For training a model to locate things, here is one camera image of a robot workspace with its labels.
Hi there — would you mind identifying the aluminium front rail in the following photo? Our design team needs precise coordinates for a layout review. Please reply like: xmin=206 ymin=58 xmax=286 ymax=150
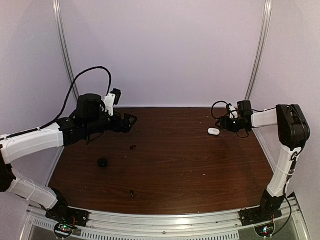
xmin=23 ymin=197 xmax=307 ymax=240

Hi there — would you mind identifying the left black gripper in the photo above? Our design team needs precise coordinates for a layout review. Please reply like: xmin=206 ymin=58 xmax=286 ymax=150
xmin=84 ymin=110 xmax=137 ymax=135

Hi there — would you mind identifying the left aluminium frame post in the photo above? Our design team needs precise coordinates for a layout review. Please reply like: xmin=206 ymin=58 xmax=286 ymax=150
xmin=52 ymin=0 xmax=74 ymax=85

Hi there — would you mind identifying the circuit board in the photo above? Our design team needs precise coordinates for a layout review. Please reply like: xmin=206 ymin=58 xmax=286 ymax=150
xmin=254 ymin=222 xmax=275 ymax=238
xmin=53 ymin=223 xmax=76 ymax=239

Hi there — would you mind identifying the black cable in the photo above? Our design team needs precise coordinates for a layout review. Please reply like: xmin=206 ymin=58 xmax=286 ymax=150
xmin=211 ymin=100 xmax=252 ymax=139
xmin=0 ymin=66 xmax=113 ymax=141

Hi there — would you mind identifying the aluminium frame post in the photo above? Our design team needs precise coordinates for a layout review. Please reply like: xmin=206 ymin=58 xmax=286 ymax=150
xmin=52 ymin=0 xmax=74 ymax=85
xmin=244 ymin=0 xmax=273 ymax=100

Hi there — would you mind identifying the white earbud charging case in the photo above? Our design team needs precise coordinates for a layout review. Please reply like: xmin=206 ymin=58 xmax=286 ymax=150
xmin=207 ymin=127 xmax=221 ymax=136

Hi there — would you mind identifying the right circuit board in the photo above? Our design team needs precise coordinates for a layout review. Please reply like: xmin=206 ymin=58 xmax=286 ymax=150
xmin=254 ymin=222 xmax=275 ymax=238

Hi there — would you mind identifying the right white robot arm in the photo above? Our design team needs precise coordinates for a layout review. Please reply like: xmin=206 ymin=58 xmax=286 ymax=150
xmin=213 ymin=100 xmax=311 ymax=221

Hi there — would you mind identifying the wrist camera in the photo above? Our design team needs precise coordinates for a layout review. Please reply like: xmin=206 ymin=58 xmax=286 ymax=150
xmin=226 ymin=103 xmax=239 ymax=119
xmin=103 ymin=88 xmax=122 ymax=117

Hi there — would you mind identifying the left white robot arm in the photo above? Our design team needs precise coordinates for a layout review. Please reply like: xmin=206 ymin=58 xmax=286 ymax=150
xmin=0 ymin=89 xmax=138 ymax=222

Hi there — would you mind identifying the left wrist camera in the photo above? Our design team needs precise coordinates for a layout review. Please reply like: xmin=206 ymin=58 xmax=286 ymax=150
xmin=103 ymin=88 xmax=122 ymax=117

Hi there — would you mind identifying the right black cable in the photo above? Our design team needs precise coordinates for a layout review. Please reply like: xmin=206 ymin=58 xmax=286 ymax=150
xmin=211 ymin=100 xmax=252 ymax=139

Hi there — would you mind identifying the right aluminium frame post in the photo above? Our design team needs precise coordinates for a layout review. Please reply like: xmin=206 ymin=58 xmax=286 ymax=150
xmin=244 ymin=0 xmax=273 ymax=100

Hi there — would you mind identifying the left black cable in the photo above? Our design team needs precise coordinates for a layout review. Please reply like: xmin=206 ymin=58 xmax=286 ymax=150
xmin=0 ymin=66 xmax=113 ymax=141

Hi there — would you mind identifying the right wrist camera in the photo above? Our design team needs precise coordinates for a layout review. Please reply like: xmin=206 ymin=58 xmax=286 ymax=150
xmin=226 ymin=103 xmax=239 ymax=119

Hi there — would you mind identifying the left circuit board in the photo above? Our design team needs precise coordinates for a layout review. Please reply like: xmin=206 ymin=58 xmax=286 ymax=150
xmin=53 ymin=223 xmax=76 ymax=239

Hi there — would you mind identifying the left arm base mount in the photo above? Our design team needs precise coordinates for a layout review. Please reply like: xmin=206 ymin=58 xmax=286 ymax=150
xmin=43 ymin=188 xmax=89 ymax=227

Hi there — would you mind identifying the black round cap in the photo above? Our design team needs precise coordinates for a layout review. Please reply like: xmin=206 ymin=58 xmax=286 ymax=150
xmin=97 ymin=157 xmax=108 ymax=168

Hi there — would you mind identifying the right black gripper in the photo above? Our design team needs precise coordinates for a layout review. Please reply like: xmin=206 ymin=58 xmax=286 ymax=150
xmin=216 ymin=115 xmax=246 ymax=132

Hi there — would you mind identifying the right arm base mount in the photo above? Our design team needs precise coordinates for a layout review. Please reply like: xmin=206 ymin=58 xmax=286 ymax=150
xmin=238 ymin=189 xmax=285 ymax=226

